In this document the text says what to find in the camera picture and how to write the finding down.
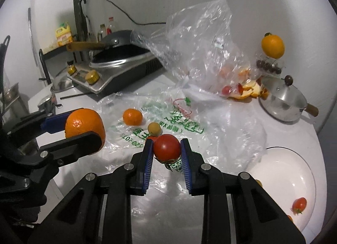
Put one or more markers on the large orange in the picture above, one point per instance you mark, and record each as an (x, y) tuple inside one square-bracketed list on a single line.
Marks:
[(273, 45)]

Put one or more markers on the white plate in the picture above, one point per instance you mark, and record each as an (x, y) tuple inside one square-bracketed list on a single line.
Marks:
[(284, 170)]

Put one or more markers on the yellow detergent bottle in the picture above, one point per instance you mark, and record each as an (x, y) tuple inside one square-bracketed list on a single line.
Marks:
[(64, 36)]

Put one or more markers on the longan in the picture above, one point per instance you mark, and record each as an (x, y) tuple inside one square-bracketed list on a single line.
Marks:
[(154, 128), (258, 182)]

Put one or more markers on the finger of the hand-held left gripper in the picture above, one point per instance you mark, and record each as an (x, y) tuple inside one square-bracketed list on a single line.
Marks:
[(79, 142), (54, 124)]

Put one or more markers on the black metal rack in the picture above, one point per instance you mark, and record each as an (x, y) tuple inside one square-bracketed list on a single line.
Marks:
[(43, 62)]

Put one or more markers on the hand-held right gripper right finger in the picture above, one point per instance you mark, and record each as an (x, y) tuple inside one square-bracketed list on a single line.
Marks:
[(185, 165)]

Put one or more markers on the dark oil bottle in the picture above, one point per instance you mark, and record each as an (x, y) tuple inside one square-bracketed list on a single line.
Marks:
[(101, 33)]

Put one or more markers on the green printed plastic bag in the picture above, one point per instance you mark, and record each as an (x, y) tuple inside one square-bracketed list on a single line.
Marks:
[(223, 133)]

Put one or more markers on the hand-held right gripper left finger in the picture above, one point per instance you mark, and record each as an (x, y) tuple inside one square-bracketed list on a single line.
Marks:
[(147, 165)]

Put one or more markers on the steel pot with lid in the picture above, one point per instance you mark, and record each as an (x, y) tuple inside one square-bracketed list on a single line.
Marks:
[(284, 104)]

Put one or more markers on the tangerine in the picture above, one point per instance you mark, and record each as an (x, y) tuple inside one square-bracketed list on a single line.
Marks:
[(289, 218), (133, 116), (84, 123)]

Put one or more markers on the black chopstick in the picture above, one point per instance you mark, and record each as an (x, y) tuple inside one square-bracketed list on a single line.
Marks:
[(76, 95)]

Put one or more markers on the clear box of dark fruit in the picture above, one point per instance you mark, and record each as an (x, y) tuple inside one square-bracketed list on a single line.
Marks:
[(268, 66)]

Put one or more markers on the bagged cherry tomato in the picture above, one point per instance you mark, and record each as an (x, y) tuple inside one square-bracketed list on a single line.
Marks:
[(240, 88), (226, 90)]

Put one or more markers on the clear plastic bag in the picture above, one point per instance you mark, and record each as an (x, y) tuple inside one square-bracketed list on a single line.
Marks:
[(200, 36)]

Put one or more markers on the orange peel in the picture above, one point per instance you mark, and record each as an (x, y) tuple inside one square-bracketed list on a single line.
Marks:
[(247, 92)]

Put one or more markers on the clear bottle with red cap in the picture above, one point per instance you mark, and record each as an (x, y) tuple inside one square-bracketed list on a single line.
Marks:
[(110, 26)]

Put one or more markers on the black umbrella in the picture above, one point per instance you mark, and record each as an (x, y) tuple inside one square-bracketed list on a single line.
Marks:
[(87, 23)]

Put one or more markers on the steel stove with gold knobs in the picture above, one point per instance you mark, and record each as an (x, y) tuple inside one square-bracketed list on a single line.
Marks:
[(118, 75)]

